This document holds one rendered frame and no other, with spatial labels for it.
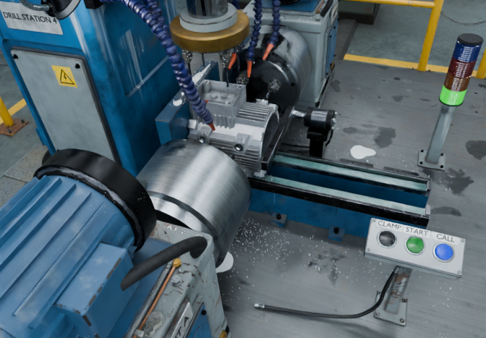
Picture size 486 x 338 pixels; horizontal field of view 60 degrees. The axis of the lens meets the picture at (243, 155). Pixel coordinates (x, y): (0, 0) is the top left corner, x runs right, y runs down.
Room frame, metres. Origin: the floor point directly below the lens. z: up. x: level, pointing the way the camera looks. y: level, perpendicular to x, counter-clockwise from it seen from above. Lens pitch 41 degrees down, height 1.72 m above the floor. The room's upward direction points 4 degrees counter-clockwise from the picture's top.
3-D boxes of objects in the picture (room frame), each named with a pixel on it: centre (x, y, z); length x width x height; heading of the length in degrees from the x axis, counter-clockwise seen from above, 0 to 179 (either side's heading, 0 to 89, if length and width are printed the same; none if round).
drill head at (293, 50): (1.20, -0.11, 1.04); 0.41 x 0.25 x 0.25; 157
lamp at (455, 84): (0.96, -0.60, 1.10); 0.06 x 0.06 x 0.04
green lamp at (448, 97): (0.96, -0.60, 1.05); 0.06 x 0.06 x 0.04
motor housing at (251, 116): (0.90, 0.02, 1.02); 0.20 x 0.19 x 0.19; 67
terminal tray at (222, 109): (0.91, 0.05, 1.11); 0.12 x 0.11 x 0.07; 67
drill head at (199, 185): (0.57, 0.16, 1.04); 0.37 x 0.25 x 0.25; 157
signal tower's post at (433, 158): (0.96, -0.60, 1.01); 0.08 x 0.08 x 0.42; 67
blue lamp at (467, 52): (0.96, -0.60, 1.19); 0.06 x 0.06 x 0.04
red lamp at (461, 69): (0.96, -0.60, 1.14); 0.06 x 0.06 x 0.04
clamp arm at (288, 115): (0.88, -0.10, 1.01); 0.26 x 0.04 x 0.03; 157
